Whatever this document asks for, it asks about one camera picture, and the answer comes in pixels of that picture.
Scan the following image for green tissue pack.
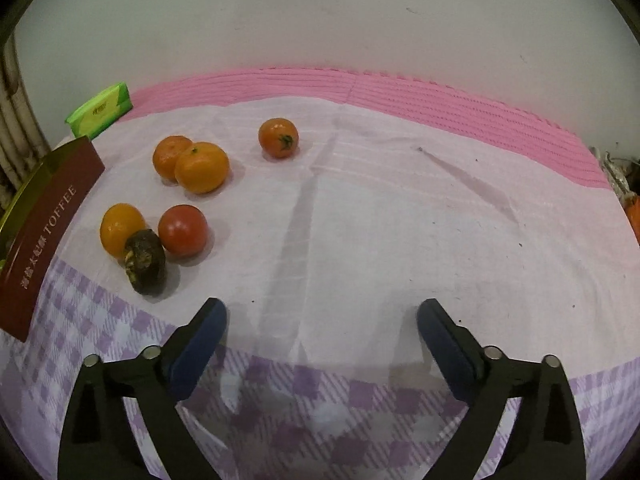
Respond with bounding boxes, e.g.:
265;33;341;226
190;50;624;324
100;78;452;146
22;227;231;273
65;82;134;140

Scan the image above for small orange tomato far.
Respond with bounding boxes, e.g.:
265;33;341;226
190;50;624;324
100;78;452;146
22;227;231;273
258;117;299;158

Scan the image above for orange mandarin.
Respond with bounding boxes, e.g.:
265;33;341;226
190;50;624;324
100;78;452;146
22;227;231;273
175;142;230;195
152;136;193;182

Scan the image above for beige radiator pipes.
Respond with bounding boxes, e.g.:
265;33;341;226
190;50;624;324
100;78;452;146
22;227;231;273
0;34;50;210

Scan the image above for dark passion fruit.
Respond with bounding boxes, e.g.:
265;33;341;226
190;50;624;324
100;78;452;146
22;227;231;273
124;229;167;295

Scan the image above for red gold toffee tin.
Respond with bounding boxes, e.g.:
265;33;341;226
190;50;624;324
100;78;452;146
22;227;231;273
1;136;104;341

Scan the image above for yellow orange fruit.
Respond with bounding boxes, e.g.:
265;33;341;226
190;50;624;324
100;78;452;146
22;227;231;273
100;203;146;260

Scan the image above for orange plastic bag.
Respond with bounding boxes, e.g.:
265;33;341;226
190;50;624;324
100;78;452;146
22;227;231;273
624;195;640;243

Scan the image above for red tomato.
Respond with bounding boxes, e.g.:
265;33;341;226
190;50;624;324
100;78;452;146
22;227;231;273
157;205;209;258

